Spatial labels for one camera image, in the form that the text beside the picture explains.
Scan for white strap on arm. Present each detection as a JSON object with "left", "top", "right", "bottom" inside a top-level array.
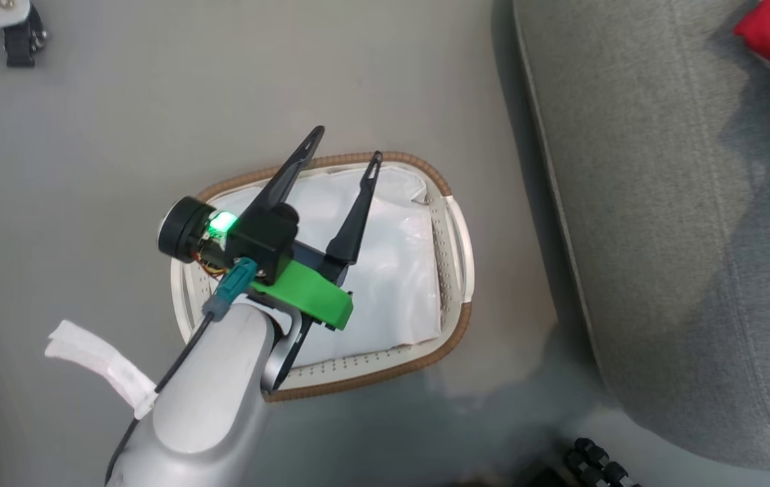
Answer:
[{"left": 44, "top": 319, "right": 158, "bottom": 421}]

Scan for white fabric basket liner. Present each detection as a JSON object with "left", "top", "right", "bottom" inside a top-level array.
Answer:
[{"left": 203, "top": 166, "right": 443, "bottom": 370}]

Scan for grey fabric sofa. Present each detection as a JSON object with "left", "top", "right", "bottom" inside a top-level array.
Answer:
[{"left": 512, "top": 0, "right": 770, "bottom": 473}]

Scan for black caster wheel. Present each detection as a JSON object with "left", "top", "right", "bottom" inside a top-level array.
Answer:
[{"left": 3, "top": 4, "right": 48, "bottom": 68}]

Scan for white wicker-rimmed laundry basket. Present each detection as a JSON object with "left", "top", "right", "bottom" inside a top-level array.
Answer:
[{"left": 169, "top": 151, "right": 476, "bottom": 404}]

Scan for teal-plug black left cable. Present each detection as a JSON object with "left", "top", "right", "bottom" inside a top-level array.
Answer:
[{"left": 104, "top": 256, "right": 259, "bottom": 487}]

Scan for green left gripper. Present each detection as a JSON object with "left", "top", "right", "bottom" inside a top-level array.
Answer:
[{"left": 221, "top": 125, "right": 384, "bottom": 332}]

